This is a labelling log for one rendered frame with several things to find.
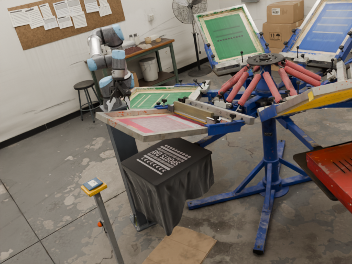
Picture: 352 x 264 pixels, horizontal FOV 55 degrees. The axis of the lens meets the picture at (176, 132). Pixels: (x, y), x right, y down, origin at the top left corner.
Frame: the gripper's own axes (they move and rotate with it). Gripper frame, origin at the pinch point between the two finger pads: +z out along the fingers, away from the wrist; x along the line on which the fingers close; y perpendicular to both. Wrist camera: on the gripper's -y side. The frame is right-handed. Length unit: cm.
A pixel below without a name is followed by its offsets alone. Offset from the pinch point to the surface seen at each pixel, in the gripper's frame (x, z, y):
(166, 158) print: -35, 37, -2
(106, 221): 3, 79, 11
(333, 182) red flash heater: -54, 17, -108
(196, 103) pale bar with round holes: -80, 6, 21
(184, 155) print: -45, 34, -9
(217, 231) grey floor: -98, 117, 1
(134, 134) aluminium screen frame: 1.6, 9.0, -19.6
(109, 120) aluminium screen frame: 1.7, 7.8, 9.6
